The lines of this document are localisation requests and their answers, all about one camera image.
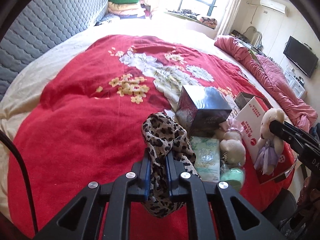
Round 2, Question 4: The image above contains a leopard print scarf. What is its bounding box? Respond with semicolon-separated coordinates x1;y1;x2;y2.
142;112;199;218

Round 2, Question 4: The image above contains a green white tissue packet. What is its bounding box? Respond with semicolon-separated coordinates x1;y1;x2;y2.
190;137;220;183

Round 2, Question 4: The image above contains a cream teddy bear purple dress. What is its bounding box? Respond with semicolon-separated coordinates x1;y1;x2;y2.
254;108;285;175

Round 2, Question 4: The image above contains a green sponge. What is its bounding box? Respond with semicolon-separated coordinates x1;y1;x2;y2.
220;164;245;192

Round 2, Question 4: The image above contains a cream teddy bear pink dress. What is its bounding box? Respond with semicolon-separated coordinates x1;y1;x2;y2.
215;118;246;166

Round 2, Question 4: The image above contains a person's right hand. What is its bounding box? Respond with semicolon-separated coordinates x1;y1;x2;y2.
297;174;319;220

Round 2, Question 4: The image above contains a red tissue pack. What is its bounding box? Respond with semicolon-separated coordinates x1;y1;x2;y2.
233;96;298;185

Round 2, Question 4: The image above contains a pink quilted comforter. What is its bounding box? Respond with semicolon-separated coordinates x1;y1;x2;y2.
215;35;318;132

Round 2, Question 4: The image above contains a white drawer cabinet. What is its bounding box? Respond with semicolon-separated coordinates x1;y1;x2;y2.
284;68;307;100

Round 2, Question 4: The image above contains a dark square gift box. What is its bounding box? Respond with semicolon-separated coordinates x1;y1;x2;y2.
176;85;232;137

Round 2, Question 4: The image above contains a red floral blanket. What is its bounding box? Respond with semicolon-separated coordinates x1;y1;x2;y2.
7;34;298;240

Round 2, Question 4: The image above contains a pink book tray box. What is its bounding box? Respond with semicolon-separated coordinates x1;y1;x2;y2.
234;92;273;109

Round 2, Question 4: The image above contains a heart shaped mirror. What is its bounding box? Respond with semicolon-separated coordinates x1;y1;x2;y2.
243;26;262;49

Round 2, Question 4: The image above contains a beige bed sheet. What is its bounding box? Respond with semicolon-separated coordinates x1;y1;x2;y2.
0;17;301;223

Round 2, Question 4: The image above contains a clothes pile on windowsill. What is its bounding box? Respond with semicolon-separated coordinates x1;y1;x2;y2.
166;9;217;29

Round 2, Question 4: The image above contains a white air conditioner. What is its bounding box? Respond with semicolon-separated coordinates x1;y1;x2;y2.
260;0;289;16

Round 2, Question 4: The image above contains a stack of folded blankets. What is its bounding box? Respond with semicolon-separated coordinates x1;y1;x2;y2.
107;0;151;19

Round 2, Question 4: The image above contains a right cream curtain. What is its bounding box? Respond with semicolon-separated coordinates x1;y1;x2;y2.
216;0;242;36

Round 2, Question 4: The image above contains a grey quilted headboard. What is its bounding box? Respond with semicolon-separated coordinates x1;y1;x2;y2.
1;0;108;96

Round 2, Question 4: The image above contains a wall mounted black television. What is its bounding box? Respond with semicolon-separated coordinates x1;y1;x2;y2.
283;36;318;78

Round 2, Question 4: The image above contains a black cable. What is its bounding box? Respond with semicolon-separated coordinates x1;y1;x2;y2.
0;129;40;234

